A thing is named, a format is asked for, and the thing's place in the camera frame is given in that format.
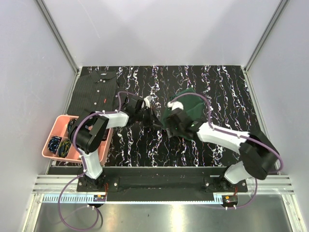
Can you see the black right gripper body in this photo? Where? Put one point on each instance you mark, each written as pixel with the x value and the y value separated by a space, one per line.
pixel 176 130

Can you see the aluminium frame rail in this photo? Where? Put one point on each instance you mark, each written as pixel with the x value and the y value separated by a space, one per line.
pixel 273 184

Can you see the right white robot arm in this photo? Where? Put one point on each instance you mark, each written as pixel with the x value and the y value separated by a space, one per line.
pixel 256 152

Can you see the pink compartment tray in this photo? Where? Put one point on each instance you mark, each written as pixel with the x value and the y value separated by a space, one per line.
pixel 60 129

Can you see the green patterned rolled tie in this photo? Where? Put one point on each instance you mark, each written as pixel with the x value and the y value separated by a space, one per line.
pixel 70 125

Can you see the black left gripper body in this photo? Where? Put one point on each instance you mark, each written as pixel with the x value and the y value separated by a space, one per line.
pixel 146 116

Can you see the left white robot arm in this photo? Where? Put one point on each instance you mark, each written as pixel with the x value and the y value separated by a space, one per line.
pixel 88 131

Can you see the blue patterned rolled tie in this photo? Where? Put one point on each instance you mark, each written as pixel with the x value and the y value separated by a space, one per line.
pixel 53 144

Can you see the dark pinstriped shirt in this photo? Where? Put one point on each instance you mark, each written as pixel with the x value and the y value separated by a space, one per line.
pixel 96 91

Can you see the yellow patterned rolled tie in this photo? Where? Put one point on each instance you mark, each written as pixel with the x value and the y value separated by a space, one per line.
pixel 64 148

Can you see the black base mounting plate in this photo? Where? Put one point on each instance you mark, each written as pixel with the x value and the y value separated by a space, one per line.
pixel 157 195

